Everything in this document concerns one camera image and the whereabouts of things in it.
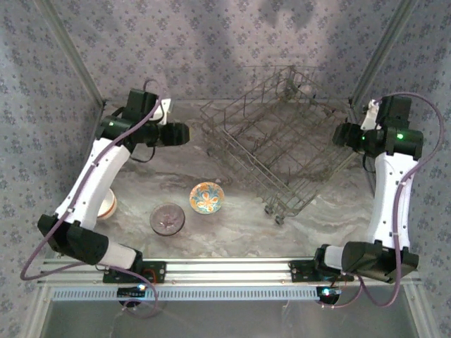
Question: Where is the aluminium mounting rail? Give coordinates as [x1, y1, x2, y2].
[37, 256, 422, 286]

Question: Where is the right controller board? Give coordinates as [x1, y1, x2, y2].
[316, 287, 342, 304]

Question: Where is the aluminium frame post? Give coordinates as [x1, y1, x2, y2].
[35, 0, 107, 108]
[350, 0, 420, 105]

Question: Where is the controller board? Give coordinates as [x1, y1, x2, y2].
[117, 285, 148, 299]
[316, 287, 342, 304]

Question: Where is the grey metal lower panel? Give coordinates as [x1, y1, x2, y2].
[45, 301, 422, 338]

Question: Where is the left controller board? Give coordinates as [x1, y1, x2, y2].
[117, 285, 148, 299]

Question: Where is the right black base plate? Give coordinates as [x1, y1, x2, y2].
[289, 259, 355, 282]

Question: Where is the white slotted cable duct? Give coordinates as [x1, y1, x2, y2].
[51, 285, 321, 302]

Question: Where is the purple glass bowl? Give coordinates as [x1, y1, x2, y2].
[149, 203, 186, 236]

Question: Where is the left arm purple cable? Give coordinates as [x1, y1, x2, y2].
[20, 79, 165, 320]

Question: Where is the grey wire dish rack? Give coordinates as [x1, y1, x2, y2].
[199, 65, 360, 226]

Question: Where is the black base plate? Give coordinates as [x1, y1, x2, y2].
[289, 259, 355, 282]
[102, 260, 167, 284]

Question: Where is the orange blue floral bowl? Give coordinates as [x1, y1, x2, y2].
[189, 181, 226, 215]

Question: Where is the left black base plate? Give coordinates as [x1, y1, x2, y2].
[102, 260, 167, 284]

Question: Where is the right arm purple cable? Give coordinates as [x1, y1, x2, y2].
[319, 92, 444, 309]

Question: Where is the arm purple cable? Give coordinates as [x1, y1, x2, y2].
[20, 79, 165, 320]
[319, 92, 444, 309]

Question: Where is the white bowl with orange rim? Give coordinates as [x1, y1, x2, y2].
[97, 188, 118, 221]

